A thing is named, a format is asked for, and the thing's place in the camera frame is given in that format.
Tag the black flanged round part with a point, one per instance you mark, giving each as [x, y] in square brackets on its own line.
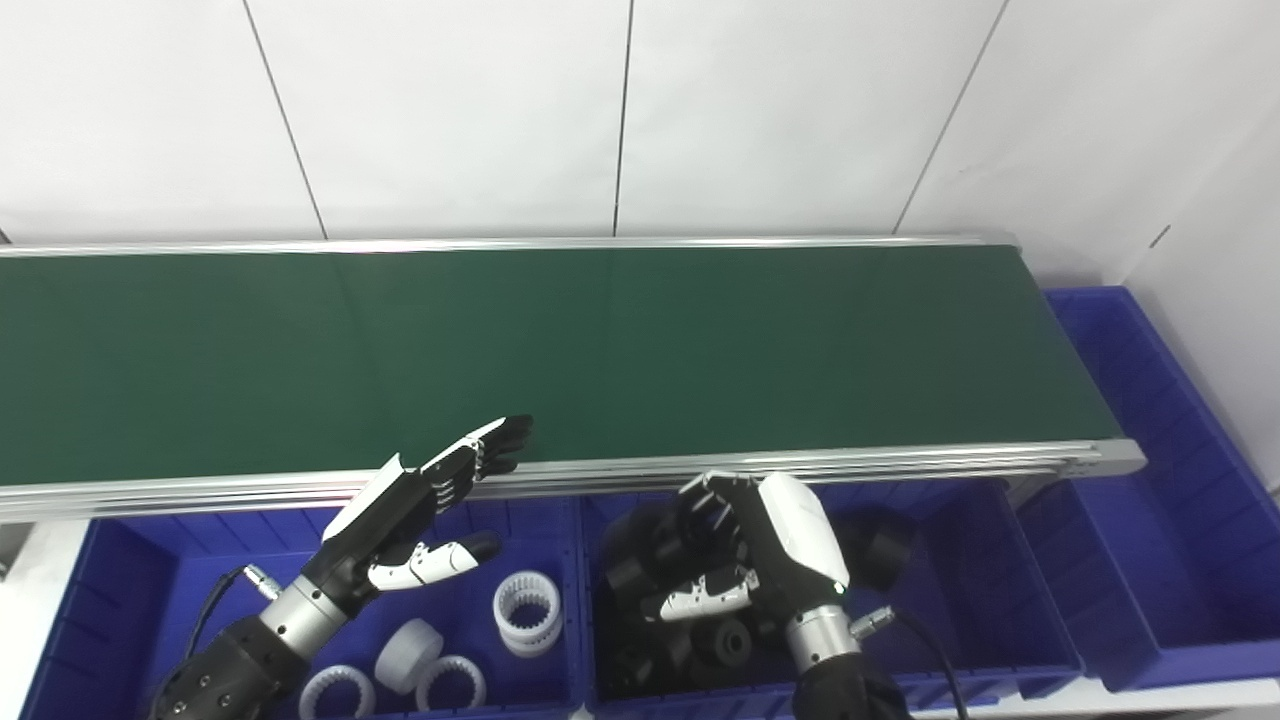
[650, 550]

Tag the blue bin with white parts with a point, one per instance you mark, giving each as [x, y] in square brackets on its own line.
[120, 600]

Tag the black cylinder part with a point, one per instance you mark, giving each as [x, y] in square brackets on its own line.
[725, 645]

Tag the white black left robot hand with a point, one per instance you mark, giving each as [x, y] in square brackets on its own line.
[380, 520]

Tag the empty blue bin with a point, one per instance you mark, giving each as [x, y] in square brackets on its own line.
[1180, 560]

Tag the white solid cylinder part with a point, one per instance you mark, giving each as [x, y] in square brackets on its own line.
[408, 655]

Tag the blue bin with black parts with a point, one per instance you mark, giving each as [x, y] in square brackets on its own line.
[980, 600]

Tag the green conveyor belt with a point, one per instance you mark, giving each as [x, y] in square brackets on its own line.
[600, 350]

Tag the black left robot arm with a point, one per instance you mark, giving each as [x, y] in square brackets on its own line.
[240, 660]

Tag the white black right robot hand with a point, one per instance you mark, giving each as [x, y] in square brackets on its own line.
[800, 540]

